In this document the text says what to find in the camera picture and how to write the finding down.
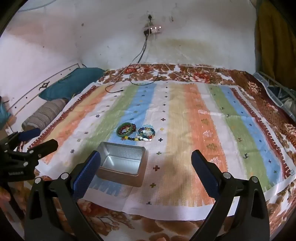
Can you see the yellow curtain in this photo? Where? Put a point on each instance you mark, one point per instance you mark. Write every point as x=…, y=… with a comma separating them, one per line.
x=275, y=34

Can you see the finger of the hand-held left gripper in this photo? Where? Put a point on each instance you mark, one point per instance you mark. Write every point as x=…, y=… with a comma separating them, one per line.
x=46, y=146
x=29, y=134

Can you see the black wall plug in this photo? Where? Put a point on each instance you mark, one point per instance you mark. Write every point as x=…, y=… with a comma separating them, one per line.
x=149, y=18

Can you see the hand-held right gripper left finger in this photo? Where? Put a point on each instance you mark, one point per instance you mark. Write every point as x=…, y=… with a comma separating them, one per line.
x=86, y=176

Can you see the striped pastel woven cloth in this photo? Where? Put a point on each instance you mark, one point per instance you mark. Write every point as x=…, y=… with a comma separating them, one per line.
x=185, y=139

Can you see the rectangular metal tin box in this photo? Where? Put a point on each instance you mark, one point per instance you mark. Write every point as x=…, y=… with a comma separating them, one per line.
x=120, y=162

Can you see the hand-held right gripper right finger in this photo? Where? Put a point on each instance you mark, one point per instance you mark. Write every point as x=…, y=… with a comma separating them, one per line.
x=204, y=176

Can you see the clear plastic storage box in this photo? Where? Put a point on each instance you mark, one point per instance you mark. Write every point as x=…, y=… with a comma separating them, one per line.
x=277, y=90

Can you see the green jade bangle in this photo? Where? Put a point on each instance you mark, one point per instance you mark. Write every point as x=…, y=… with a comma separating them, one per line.
x=120, y=133

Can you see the white power strip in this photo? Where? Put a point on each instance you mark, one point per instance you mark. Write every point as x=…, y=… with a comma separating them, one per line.
x=154, y=29

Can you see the grey striped pillow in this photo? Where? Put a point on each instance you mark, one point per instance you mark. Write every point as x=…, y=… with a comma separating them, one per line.
x=44, y=113

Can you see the teal pillow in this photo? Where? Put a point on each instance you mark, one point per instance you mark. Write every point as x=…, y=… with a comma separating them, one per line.
x=69, y=83

